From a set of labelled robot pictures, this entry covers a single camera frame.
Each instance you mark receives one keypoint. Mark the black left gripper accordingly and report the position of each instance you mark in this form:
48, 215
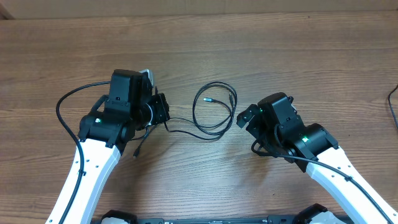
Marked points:
160, 106

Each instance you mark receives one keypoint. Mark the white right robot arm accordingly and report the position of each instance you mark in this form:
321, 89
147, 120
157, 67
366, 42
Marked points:
279, 131

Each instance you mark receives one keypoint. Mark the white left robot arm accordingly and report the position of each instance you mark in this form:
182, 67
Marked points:
132, 104

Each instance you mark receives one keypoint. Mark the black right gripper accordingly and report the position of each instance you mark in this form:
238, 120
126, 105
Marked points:
255, 129

